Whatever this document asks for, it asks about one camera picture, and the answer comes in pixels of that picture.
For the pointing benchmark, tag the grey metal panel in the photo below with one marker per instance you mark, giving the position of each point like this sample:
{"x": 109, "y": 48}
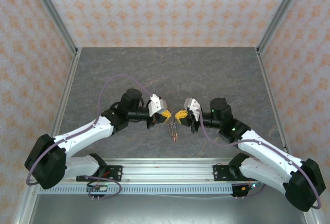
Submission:
{"x": 167, "y": 209}

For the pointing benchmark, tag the aluminium table edge rail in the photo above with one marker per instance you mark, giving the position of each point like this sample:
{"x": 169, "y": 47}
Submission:
{"x": 270, "y": 90}
{"x": 67, "y": 90}

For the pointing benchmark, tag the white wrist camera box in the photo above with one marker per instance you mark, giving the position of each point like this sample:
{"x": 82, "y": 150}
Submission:
{"x": 157, "y": 105}
{"x": 192, "y": 104}

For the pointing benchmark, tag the key with blue tag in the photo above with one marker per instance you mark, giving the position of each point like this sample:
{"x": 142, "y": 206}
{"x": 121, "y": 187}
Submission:
{"x": 174, "y": 127}

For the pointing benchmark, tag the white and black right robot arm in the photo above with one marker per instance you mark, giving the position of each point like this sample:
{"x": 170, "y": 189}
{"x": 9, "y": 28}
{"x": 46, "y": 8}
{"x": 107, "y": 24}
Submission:
{"x": 265, "y": 154}

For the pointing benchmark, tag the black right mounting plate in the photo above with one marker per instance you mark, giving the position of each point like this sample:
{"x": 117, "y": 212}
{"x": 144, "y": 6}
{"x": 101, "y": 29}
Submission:
{"x": 219, "y": 173}

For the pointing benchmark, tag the brass key with red tag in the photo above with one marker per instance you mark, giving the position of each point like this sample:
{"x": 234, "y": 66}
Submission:
{"x": 175, "y": 138}

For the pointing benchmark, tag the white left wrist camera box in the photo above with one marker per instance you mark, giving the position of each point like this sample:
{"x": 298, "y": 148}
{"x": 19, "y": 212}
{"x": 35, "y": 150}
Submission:
{"x": 157, "y": 105}

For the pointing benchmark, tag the small circuit board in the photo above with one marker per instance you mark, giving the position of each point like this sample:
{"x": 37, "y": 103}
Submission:
{"x": 98, "y": 188}
{"x": 251, "y": 186}

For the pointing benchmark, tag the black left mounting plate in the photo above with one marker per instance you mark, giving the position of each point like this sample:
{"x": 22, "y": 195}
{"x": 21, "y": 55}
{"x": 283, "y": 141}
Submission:
{"x": 114, "y": 172}

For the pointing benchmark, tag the black mounting plate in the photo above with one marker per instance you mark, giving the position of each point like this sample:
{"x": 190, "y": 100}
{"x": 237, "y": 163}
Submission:
{"x": 114, "y": 172}
{"x": 219, "y": 173}

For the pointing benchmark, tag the aluminium frame post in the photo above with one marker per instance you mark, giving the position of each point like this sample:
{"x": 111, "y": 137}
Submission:
{"x": 52, "y": 13}
{"x": 281, "y": 13}

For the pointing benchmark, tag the metal keyring disc with rings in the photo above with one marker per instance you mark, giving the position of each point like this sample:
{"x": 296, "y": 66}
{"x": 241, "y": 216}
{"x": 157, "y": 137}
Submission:
{"x": 172, "y": 128}

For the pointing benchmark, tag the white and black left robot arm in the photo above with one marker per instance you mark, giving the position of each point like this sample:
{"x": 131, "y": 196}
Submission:
{"x": 82, "y": 134}

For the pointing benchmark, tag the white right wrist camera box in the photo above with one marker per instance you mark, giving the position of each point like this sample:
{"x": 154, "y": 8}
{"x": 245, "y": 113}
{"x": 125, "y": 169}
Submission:
{"x": 192, "y": 104}

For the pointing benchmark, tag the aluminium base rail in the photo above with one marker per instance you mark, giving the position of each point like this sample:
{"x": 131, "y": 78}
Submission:
{"x": 167, "y": 172}

